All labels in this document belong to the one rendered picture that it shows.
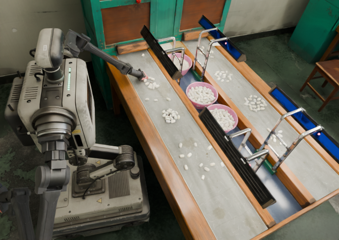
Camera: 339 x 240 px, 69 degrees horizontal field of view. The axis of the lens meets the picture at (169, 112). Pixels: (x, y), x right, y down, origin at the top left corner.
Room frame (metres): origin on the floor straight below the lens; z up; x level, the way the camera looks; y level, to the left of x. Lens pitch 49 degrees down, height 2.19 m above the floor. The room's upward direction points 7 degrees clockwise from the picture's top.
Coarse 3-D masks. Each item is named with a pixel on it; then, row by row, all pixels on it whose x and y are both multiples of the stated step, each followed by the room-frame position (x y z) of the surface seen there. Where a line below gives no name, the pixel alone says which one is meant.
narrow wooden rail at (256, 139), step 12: (192, 60) 1.92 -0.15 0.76; (204, 84) 1.70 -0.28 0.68; (216, 84) 1.63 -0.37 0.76; (228, 96) 1.50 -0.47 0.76; (228, 108) 1.39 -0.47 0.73; (240, 120) 1.26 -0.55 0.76; (252, 132) 1.15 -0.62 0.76; (252, 144) 1.10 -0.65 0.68; (276, 156) 0.96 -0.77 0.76; (288, 168) 0.88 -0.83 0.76; (288, 180) 0.80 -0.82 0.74; (300, 192) 0.72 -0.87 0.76; (300, 204) 0.68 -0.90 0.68
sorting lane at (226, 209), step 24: (144, 72) 1.70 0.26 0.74; (144, 96) 1.40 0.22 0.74; (168, 96) 1.43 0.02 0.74; (192, 120) 1.21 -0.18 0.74; (168, 144) 0.97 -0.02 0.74; (192, 144) 0.99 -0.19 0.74; (192, 168) 0.80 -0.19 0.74; (216, 168) 0.83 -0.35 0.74; (192, 192) 0.64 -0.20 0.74; (216, 192) 0.66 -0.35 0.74; (240, 192) 0.68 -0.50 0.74; (216, 216) 0.52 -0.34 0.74; (240, 216) 0.53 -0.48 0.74
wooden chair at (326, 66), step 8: (320, 64) 2.57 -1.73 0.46; (328, 64) 2.59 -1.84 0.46; (336, 64) 2.61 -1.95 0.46; (312, 72) 2.57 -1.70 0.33; (320, 72) 2.48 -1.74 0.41; (328, 72) 2.42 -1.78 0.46; (336, 72) 2.45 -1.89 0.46; (328, 80) 2.35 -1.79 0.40; (336, 80) 2.29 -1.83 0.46; (312, 88) 2.45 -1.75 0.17; (336, 88) 2.22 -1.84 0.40; (320, 96) 2.32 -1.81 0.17; (328, 96) 2.24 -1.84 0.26
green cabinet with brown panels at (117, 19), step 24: (96, 0) 1.82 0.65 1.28; (120, 0) 1.92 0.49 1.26; (144, 0) 2.02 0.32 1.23; (168, 0) 2.15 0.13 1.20; (192, 0) 2.28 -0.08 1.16; (216, 0) 2.42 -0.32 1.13; (96, 24) 1.81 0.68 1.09; (120, 24) 1.92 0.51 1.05; (144, 24) 2.04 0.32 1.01; (168, 24) 2.16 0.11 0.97; (192, 24) 2.30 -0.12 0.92; (216, 24) 2.44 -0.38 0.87
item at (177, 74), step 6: (144, 30) 1.80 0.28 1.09; (144, 36) 1.75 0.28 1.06; (150, 36) 1.71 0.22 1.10; (150, 42) 1.67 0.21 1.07; (156, 42) 1.62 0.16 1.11; (156, 48) 1.58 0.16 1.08; (162, 48) 1.55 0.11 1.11; (156, 54) 1.54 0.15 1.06; (162, 54) 1.50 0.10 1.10; (162, 60) 1.47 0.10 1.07; (168, 60) 1.43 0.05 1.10; (168, 66) 1.39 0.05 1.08; (174, 66) 1.37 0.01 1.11; (168, 72) 1.36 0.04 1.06; (174, 72) 1.33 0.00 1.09; (180, 72) 1.33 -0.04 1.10; (174, 78) 1.30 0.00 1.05
